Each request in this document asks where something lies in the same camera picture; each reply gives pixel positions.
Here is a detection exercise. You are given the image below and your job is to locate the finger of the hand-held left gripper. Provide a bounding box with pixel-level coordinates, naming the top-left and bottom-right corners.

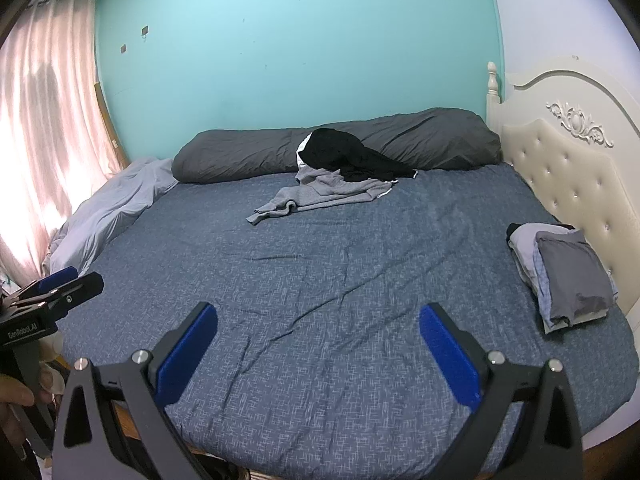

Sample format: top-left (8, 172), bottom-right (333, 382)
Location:
top-left (20, 272), bottom-right (105, 321)
top-left (17, 266), bottom-right (79, 301)

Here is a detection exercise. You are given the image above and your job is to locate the person's left hand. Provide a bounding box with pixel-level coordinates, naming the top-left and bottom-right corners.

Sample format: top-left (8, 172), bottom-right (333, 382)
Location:
top-left (0, 379), bottom-right (36, 461)

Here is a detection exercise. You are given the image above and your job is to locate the bed with blue patterned sheet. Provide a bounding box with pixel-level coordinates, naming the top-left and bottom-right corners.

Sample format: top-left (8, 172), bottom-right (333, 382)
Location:
top-left (42, 160), bottom-right (633, 480)

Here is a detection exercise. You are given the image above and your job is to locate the dark grey folded garment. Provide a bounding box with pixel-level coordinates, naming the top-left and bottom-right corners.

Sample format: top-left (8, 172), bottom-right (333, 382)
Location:
top-left (535, 229), bottom-right (617, 328)

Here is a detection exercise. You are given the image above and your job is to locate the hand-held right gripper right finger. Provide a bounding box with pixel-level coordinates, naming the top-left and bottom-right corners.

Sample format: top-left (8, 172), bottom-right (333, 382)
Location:
top-left (419, 302), bottom-right (584, 480)

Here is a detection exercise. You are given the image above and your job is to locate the long dark grey pillow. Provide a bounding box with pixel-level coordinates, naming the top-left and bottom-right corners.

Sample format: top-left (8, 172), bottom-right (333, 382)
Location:
top-left (171, 107), bottom-right (502, 183)

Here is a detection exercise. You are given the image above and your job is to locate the light blue folded garment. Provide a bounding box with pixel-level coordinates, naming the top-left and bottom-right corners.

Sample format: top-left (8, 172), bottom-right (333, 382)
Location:
top-left (509, 223), bottom-right (611, 335)

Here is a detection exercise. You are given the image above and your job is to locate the grey hoodie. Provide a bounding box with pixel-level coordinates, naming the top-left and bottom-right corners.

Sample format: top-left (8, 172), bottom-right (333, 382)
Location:
top-left (246, 162), bottom-right (401, 226)

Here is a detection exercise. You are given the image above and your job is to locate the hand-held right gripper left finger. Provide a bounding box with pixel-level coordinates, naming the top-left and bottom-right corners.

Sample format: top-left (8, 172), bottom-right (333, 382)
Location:
top-left (51, 301), bottom-right (219, 480)

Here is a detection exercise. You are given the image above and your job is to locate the black sweater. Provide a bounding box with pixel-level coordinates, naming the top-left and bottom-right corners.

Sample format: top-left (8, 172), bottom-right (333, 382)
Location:
top-left (298, 129), bottom-right (418, 183)

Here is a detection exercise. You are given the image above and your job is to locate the cream tufted headboard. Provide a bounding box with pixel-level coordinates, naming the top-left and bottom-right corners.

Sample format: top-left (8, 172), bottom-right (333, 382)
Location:
top-left (486, 56), bottom-right (640, 321)

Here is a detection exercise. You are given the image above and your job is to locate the light grey blanket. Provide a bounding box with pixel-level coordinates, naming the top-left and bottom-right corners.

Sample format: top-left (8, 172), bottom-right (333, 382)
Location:
top-left (42, 156), bottom-right (178, 277)

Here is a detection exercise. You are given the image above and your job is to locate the pink curtain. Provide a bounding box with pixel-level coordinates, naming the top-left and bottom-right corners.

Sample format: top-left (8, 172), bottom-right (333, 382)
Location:
top-left (0, 0), bottom-right (123, 286)

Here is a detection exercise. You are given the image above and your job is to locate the wooden window frame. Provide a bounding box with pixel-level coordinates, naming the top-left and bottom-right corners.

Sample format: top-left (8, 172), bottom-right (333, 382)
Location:
top-left (94, 81), bottom-right (132, 171)

